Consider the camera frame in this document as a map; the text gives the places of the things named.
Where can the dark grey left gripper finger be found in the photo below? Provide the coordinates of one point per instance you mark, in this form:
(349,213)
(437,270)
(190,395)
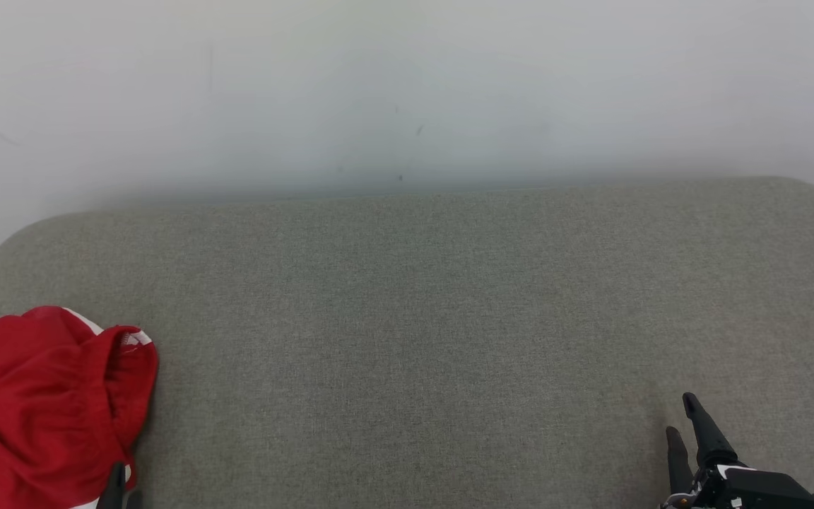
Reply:
(114,495)
(134,500)

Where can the grey fabric sofa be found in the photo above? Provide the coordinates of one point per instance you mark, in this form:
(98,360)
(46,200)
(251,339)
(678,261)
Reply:
(421,339)

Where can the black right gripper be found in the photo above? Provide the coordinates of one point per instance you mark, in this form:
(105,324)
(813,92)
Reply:
(753,491)

